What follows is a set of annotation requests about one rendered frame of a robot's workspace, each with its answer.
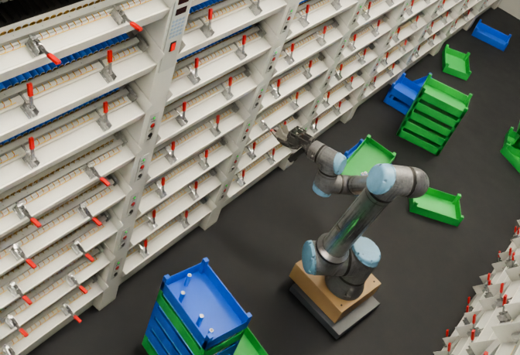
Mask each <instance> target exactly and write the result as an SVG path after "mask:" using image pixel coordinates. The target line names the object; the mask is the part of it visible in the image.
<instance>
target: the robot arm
mask: <svg viewBox="0 0 520 355"><path fill-rule="evenodd" d="M299 128H301V127H299V126H296V127H295V128H293V129H292V130H290V131H289V130H288V126H287V125H283V126H282V128H278V129H274V131H273V130H272V134H273V135H274V136H275V138H276V139H277V141H278V142H279V143H280V144H282V145H284V146H285V147H287V148H291V149H295V150H297V151H296V152H295V153H292V154H291V155H290V156H289V158H288V160H289V162H292V161H296V160H297V158H298V157H299V156H300V155H302V154H303V153H304V152H305V154H306V155H307V158H308V159H311V160H313V161H314V162H315V163H317V164H319V165H320V167H319V169H318V172H317V174H316V178H315V180H314V181H313V191H314V192H315V193H316V194H317V195H319V196H322V197H329V196H330V195H331V193H336V194H345V195H353V196H358V197H357V199H356V200H355V201H354V202H353V203H352V204H351V205H350V207H349V208H348V209H347V211H346V212H345V213H344V215H343V216H342V217H341V218H340V219H339V220H338V222H337V223H336V224H335V225H334V227H333V228H332V229H331V231H330V232H329V233H325V234H322V235H321V236H320V237H319V238H318V239H317V241H312V240H310V241H306V242H305V244H304V245H303V250H302V263H303V268H304V270H305V272H306V273H307V274H309V275H325V282H326V285H327V287H328V289H329V290H330V291H331V292H332V293H333V294H334V295H335V296H336V297H338V298H340V299H343V300H347V301H352V300H355V299H358V298H359V297H360V296H361V294H362V292H363V291H364V283H365V281H366V280H367V279H368V277H369V275H370V274H371V273H372V272H373V271H374V269H375V268H376V267H377V266H378V263H379V261H380V259H381V253H380V251H379V248H378V246H377V245H375V243H374V242H373V241H372V240H370V239H368V238H366V237H361V235H362V234H363V233H364V232H365V231H366V230H367V229H368V228H369V226H370V225H371V224H372V223H373V222H374V221H375V219H376V218H377V217H378V216H379V215H380V214H381V212H382V211H383V210H384V209H385V208H386V207H387V205H389V204H390V203H391V202H392V201H393V200H394V199H395V198H396V197H397V196H404V197H406V198H419V197H421V196H423V195H424V194H425V193H426V192H427V190H428V188H429V177H428V176H427V175H426V173H425V172H424V171H422V170H421V169H418V168H416V167H411V166H397V165H391V164H388V163H384V164H377V165H375V166H373V167H372V168H371V169H370V171H369V173H368V174H367V175H365V176H359V175H356V176H349V175H341V173H342V172H343V171H344V167H345V166H346V164H347V158H346V156H345V155H342V154H341V153H340V152H337V151H335V150H333V149H332V148H330V147H328V146H326V145H325V144H323V143H321V142H319V141H315V138H314V137H313V136H311V135H309V134H307V133H306V130H305V129H303V128H301V129H302V130H303V131H302V130H301V129H299ZM286 140H287V141H286ZM298 149H299V150H298Z"/></svg>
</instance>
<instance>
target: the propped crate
mask: <svg viewBox="0 0 520 355"><path fill-rule="evenodd" d="M395 157H396V153H395V152H393V153H392V152H390V151H389V150H387V149H386V148H385V147H383V146H382V145H380V144H379V143H377V142H376V141H375V140H373V139H372V138H371V135H369V134H368V136H367V138H366V139H365V140H364V141H363V142H362V143H361V144H360V145H359V146H358V148H357V149H356V150H355V151H354V153H353V154H352V155H351V156H350V157H349V158H348V160H347V164H346V166H345V167H344V171H343V172H342V173H341V175H349V176H356V175H359V176H360V175H361V173H362V172H365V171H366V172H367V173H369V171H370V169H371V168H372V167H373V166H375V165H377V164H384V163H388V164H391V163H392V162H393V161H394V160H395Z"/></svg>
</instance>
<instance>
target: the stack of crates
mask: <svg viewBox="0 0 520 355"><path fill-rule="evenodd" d="M431 76H432V74H431V73H429V75H428V77H427V78H426V80H425V82H424V84H423V85H422V87H421V89H420V90H419V93H418V94H417V95H416V98H415V100H414V101H413V102H412V105H411V107H410V108H409V110H408V112H407V113H406V115H405V117H404V118H403V120H402V123H401V125H400V127H399V130H398V132H397V134H396V135H397V136H399V137H401V138H404V139H405V140H407V141H409V142H411V143H413V144H415V145H418V146H419V147H421V148H424V149H425V150H426V151H428V152H431V153H433V154H434V155H437V156H438V155H439V154H440V153H441V151H442V149H443V147H444V146H445V144H446V143H447V142H448V140H449V138H450V136H451V135H452V134H453V132H454V131H455V129H456V128H457V126H458V124H459V123H460V121H461V120H462V118H463V117H464V115H465V114H466V112H467V110H468V104H469V102H470V99H471V97H472V95H473V94H471V93H469V95H468V96H467V95H466V94H463V93H461V92H459V91H458V90H455V89H453V88H452V87H449V86H447V85H445V84H443V83H441V82H439V81H438V80H435V79H433V78H431Z"/></svg>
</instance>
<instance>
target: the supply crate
mask: <svg viewBox="0 0 520 355"><path fill-rule="evenodd" d="M208 263H209V259H208V258H203V260H202V262H201V263H199V264H198V265H194V266H193V267H191V268H188V269H186V270H184V271H181V272H179V273H177V274H174V275H172V276H169V274H168V275H164V277H163V280H162V284H161V286H160V289H161V290H162V292H163V294H164V295H165V296H166V297H167V299H168V300H169V302H170V303H171V305H172V306H173V308H174V309H175V310H176V311H177V313H178V314H179V315H180V317H181V319H182V320H183V321H184V322H185V324H186V325H187V327H188V328H189V330H190V331H191V333H192V334H193V335H194V336H195V338H196V339H197V341H198V342H199V344H200V345H201V346H202V347H203V349H204V350H207V349H208V348H210V347H212V346H214V345H216V344H217V343H219V342H221V341H223V340H225V339H227V338H228V337H230V336H233V335H234V334H236V333H238V332H240V331H242V330H243V329H245V328H247V326H248V324H249V322H250V320H251V318H252V314H251V313H250V312H248V313H246V312H245V311H244V310H243V308H242V307H241V306H240V305H239V304H238V302H237V301H236V299H235V298H234V297H233V295H232V294H231V293H230V292H229V291H228V289H227V288H226V287H225V285H224V284H223V283H222V281H221V280H220V279H219V278H218V277H217V275H216V274H215V273H214V271H213V270H212V268H211V267H210V266H209V264H208ZM188 273H190V274H191V275H192V277H191V279H190V283H189V285H188V286H187V287H186V286H184V282H185V280H186V276H187V274H188ZM181 291H184V292H185V293H186V294H185V296H184V298H183V302H182V304H181V303H180V301H179V300H178V298H179V296H180V293H181ZM200 314H204V318H203V321H202V323H201V325H200V327H198V326H197V324H196V322H197V319H198V317H199V315H200ZM209 328H212V329H214V332H213V334H212V333H208V330H209ZM207 333H208V334H207Z"/></svg>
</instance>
